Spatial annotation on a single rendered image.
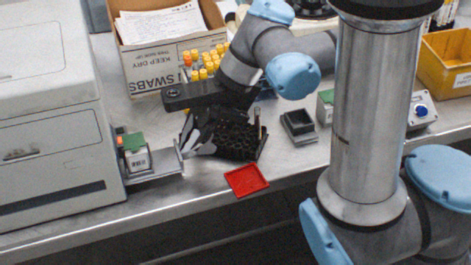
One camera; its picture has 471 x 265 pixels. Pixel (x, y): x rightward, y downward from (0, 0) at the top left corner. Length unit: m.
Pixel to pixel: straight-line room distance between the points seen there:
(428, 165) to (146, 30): 0.84
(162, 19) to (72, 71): 0.58
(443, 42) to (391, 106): 0.80
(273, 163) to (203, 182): 0.15
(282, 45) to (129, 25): 0.65
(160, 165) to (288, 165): 0.25
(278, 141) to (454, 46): 0.52
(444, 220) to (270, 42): 0.36
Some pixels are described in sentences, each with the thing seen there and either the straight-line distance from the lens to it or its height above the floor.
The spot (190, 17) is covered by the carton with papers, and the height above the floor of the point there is 0.94.
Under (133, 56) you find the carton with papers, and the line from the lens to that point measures 1.20.
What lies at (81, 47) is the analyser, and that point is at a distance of 0.93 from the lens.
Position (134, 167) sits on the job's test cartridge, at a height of 0.94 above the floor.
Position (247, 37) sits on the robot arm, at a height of 1.18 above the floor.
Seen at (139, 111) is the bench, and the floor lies 0.88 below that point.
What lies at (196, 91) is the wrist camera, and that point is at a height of 1.07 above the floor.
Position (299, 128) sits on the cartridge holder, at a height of 0.91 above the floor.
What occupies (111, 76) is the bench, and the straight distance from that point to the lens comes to 1.36.
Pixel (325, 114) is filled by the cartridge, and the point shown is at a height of 0.91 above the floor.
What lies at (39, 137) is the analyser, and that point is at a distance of 0.93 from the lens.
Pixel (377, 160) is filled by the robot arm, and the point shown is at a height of 1.23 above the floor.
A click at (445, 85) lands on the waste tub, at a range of 1.27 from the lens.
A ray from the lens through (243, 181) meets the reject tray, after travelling 1.06.
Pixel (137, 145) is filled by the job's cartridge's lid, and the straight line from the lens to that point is 1.01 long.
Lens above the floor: 1.68
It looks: 42 degrees down
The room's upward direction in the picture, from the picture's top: straight up
